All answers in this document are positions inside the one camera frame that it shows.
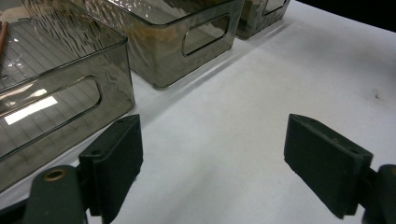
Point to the large smoked clear plastic bin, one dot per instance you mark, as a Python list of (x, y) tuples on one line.
[(62, 46)]

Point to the medium smoked clear plastic bin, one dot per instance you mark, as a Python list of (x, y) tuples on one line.
[(162, 68)]

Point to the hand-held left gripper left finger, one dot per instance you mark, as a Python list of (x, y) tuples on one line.
[(112, 161)]

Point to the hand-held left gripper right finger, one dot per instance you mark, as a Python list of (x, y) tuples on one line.
[(327, 161)]

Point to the small smoked clear plastic bin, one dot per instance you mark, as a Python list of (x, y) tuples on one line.
[(255, 21)]

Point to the brown wooden chopstick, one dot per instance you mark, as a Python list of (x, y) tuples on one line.
[(3, 37)]

